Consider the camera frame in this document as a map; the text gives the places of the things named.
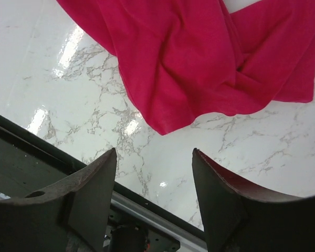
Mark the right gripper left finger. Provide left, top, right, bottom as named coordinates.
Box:
left=0, top=149, right=117, bottom=251

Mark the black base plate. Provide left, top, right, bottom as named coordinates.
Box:
left=0, top=115, right=207, bottom=251

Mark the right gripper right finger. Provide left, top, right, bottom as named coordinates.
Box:
left=192, top=149, right=315, bottom=251

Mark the pink red t shirt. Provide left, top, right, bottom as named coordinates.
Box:
left=59, top=1, right=315, bottom=135

